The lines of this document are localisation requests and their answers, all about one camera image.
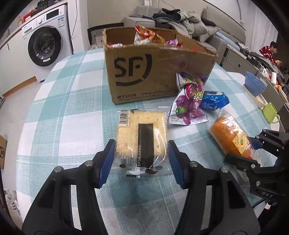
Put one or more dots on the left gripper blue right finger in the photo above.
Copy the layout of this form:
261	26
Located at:
180	165

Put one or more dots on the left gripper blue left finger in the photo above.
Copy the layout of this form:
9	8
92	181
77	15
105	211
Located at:
102	164

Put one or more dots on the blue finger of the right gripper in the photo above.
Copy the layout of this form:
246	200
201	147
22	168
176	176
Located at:
256	142
241	163

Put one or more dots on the orange bread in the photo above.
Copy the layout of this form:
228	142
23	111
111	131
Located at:
231	137

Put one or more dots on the cracker packet with black label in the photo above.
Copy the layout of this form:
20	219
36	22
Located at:
141	143

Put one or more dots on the purple candy snack bag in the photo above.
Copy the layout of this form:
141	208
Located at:
185	109

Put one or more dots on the blue Oreo cookie packet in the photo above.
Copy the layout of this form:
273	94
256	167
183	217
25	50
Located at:
213	100

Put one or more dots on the red instant noodle packet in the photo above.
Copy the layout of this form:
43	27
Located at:
189	47

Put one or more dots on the green mug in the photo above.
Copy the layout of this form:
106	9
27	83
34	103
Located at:
270	113

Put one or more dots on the white plate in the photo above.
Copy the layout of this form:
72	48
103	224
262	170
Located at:
259	100

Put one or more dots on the stacked blue bowls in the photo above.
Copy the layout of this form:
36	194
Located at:
253	84

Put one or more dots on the person in red sweater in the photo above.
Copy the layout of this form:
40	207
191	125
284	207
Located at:
269	51

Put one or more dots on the small cardboard box on floor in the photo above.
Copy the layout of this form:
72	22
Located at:
3	145

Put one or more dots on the brown SF cardboard box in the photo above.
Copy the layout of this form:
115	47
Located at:
147	71

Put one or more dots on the grey fabric sofa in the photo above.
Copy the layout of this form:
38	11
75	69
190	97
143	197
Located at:
230	31

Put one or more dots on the purple candy bag in box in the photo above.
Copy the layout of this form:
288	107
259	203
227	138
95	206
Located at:
173	42

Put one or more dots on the black patterned chair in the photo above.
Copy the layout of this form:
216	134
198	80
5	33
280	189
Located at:
95	34

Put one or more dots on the white chips bag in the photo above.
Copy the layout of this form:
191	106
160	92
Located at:
146	36

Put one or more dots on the white front-load washing machine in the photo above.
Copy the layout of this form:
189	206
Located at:
48	40

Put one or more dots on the pile of grey jackets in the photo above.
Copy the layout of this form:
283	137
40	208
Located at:
187	23

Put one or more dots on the black microwave oven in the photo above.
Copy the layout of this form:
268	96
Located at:
43	4

